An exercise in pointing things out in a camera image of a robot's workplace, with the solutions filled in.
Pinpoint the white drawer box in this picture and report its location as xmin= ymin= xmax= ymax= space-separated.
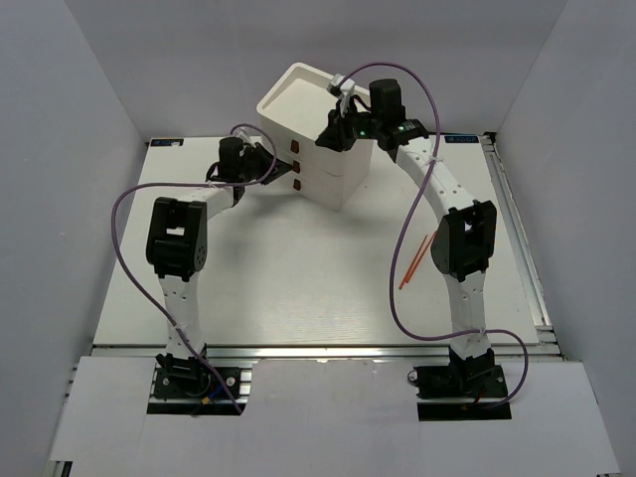
xmin=255 ymin=62 xmax=374 ymax=214

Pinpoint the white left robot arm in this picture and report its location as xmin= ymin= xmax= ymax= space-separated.
xmin=146 ymin=137 xmax=292 ymax=397

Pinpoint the aluminium table frame rail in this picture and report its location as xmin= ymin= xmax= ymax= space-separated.
xmin=479 ymin=132 xmax=564 ymax=361

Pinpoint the orange chopstick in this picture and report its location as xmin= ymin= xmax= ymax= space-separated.
xmin=400 ymin=235 xmax=428 ymax=287
xmin=398 ymin=232 xmax=436 ymax=289

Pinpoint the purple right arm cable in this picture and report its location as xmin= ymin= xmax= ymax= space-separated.
xmin=337 ymin=61 xmax=529 ymax=409

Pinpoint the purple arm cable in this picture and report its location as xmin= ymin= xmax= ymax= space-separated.
xmin=110 ymin=123 xmax=279 ymax=416
xmin=337 ymin=61 xmax=529 ymax=409

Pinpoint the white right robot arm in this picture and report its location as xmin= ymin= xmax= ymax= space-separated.
xmin=315 ymin=75 xmax=497 ymax=397

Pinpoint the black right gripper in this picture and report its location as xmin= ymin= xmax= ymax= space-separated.
xmin=313 ymin=101 xmax=380 ymax=155

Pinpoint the left black XDOF label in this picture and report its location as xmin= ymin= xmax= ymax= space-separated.
xmin=149 ymin=138 xmax=184 ymax=147

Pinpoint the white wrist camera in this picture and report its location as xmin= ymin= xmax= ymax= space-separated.
xmin=327 ymin=74 xmax=356 ymax=103
xmin=230 ymin=126 xmax=255 ymax=147

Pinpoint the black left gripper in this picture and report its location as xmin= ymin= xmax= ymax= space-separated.
xmin=238 ymin=142 xmax=293 ymax=186

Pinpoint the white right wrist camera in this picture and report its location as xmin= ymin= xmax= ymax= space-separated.
xmin=327 ymin=74 xmax=356 ymax=103

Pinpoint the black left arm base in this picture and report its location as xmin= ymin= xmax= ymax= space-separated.
xmin=147 ymin=354 xmax=250 ymax=417

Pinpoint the black xdof label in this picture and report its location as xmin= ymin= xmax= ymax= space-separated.
xmin=149 ymin=138 xmax=184 ymax=147
xmin=444 ymin=134 xmax=480 ymax=144

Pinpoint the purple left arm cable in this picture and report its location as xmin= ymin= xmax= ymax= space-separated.
xmin=110 ymin=123 xmax=279 ymax=416

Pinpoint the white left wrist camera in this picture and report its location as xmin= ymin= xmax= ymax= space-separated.
xmin=230 ymin=126 xmax=255 ymax=147

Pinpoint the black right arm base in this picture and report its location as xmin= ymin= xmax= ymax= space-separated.
xmin=406 ymin=365 xmax=512 ymax=422

